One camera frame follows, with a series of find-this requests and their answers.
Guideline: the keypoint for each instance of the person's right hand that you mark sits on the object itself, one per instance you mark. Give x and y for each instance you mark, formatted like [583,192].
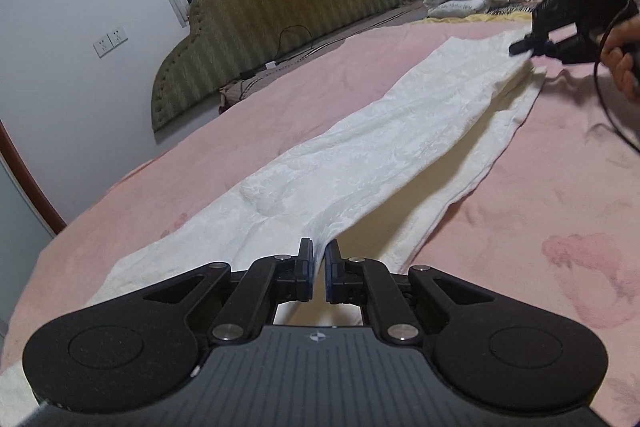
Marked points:
[622,57]

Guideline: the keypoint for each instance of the brown wooden door frame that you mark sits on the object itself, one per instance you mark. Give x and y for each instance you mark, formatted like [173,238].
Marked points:
[30,177]

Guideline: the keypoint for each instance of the pink floral blanket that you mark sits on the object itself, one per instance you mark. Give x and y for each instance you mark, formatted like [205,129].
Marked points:
[540,187]

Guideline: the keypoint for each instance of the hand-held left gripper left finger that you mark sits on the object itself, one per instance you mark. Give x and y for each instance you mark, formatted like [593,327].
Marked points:
[306,274]

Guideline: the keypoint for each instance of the white pants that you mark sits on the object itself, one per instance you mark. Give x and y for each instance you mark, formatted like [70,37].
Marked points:
[370,142]

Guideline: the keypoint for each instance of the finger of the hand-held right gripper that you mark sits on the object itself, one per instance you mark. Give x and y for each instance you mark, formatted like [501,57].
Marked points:
[530,46]

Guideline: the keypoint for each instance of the yellow patterned cloth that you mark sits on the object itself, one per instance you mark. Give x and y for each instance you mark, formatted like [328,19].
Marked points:
[510,8]

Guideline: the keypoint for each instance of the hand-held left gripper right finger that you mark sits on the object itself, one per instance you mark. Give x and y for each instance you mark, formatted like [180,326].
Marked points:
[329,274]

